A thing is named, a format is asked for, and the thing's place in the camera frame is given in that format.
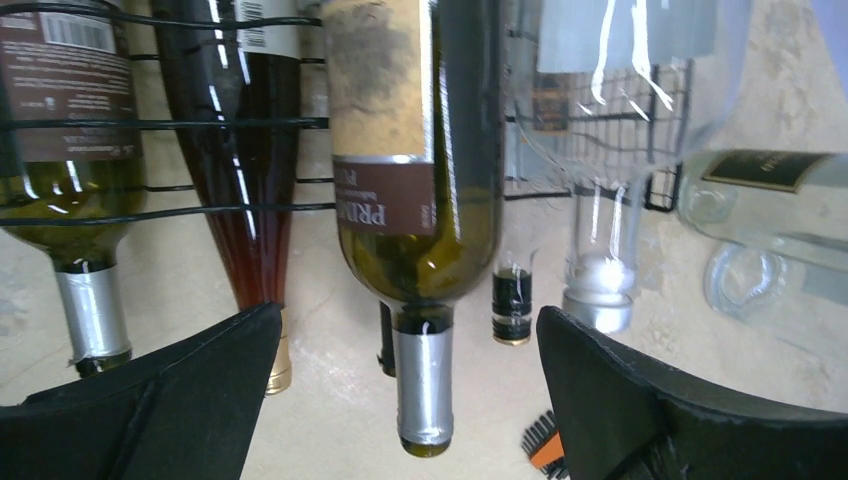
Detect top clear bottle silver cap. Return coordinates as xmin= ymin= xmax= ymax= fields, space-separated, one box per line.
xmin=509 ymin=0 xmax=752 ymax=333

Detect orange hex key set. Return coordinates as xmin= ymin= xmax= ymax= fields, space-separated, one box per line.
xmin=521 ymin=410 xmax=570 ymax=479

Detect black wire wine rack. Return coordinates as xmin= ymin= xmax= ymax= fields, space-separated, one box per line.
xmin=1 ymin=2 xmax=682 ymax=227

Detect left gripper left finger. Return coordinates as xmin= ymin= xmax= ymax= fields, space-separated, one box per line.
xmin=1 ymin=303 xmax=282 ymax=479

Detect red wine bottle gold foil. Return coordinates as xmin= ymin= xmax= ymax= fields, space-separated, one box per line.
xmin=148 ymin=0 xmax=303 ymax=397

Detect clear round bottle silver cap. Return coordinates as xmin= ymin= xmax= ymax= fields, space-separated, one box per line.
xmin=675 ymin=148 xmax=848 ymax=323

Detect dark bottle grey foil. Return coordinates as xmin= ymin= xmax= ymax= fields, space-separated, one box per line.
xmin=1 ymin=1 xmax=146 ymax=378

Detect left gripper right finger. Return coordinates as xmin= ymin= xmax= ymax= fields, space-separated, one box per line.
xmin=536 ymin=306 xmax=847 ymax=479

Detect dark green bottle silver foil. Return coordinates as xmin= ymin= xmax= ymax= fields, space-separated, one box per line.
xmin=321 ymin=0 xmax=506 ymax=458

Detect clear flat bottle black cap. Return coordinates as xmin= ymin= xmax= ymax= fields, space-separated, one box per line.
xmin=491 ymin=246 xmax=538 ymax=346

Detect dark bottle black cap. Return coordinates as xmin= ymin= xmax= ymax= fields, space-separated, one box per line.
xmin=377 ymin=302 xmax=396 ymax=377

